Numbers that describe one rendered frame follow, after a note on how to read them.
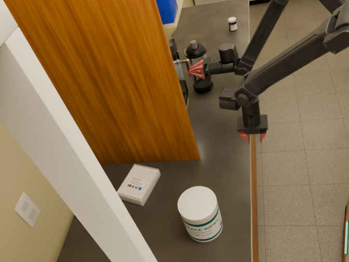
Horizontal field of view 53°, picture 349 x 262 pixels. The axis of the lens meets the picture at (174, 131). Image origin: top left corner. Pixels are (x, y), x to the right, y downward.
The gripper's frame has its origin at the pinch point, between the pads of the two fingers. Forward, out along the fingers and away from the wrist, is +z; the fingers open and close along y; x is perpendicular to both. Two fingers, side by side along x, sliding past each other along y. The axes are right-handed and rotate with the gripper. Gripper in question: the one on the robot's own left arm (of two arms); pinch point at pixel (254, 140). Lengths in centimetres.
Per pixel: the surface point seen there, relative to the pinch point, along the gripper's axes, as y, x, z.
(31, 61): 9, 71, -83
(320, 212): -32, -40, 110
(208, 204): 14.8, 25.8, 1.2
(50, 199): 76, 22, 3
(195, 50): 25, -52, -8
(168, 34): 24.6, -13.9, -38.2
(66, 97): 67, -6, -23
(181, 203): 23.9, 25.3, 1.4
